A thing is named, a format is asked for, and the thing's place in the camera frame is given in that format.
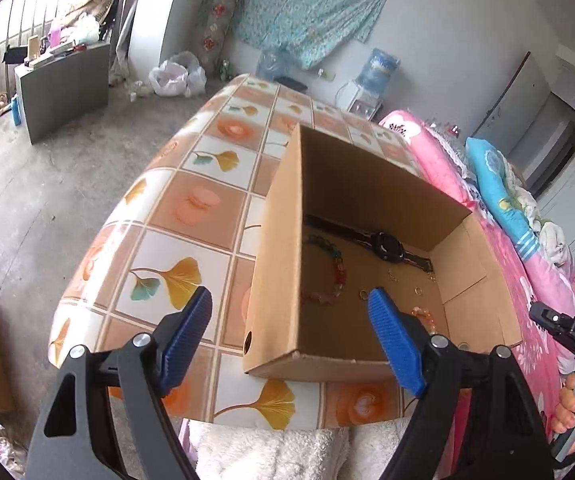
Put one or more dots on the floral patchwork cushion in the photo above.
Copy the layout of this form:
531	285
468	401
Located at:
217	30

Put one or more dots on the white lace cover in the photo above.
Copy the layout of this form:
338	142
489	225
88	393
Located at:
455	152

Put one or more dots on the green bottle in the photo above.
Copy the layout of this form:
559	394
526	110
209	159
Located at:
226	70

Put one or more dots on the grey door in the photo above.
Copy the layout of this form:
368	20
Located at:
517	110

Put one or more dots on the cream crumpled cloth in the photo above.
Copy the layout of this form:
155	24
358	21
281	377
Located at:
552	240

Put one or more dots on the blue water bottle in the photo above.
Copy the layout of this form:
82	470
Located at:
380	72

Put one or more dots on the black pouch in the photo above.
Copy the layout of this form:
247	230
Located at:
14	54

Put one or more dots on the teal floral curtain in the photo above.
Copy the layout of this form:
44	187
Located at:
307	5

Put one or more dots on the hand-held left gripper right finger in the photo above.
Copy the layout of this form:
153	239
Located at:
397	345

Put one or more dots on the blue floral pillow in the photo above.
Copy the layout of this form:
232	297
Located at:
497	180

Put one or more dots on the ginkgo leaf patterned tablecloth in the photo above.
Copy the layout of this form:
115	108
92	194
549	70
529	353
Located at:
187	210

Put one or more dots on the white plastic bag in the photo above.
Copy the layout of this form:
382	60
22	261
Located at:
175	77

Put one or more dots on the black round watch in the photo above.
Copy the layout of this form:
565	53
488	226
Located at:
387	246

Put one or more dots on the grey cabinet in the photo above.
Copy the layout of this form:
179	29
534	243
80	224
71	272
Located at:
62	95

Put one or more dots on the white water dispenser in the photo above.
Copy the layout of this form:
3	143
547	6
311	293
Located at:
360	105

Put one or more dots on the brown cardboard box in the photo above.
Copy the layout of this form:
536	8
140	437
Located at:
277	270

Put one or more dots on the patterned fabric pile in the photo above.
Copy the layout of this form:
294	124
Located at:
92	5

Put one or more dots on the white fleece garment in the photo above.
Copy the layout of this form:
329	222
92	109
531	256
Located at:
267	452

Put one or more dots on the clear blue water jug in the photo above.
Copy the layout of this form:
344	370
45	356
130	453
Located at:
277	62

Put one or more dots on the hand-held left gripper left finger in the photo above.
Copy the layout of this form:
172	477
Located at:
187	335

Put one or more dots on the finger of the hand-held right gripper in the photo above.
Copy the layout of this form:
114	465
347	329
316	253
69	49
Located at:
562	325

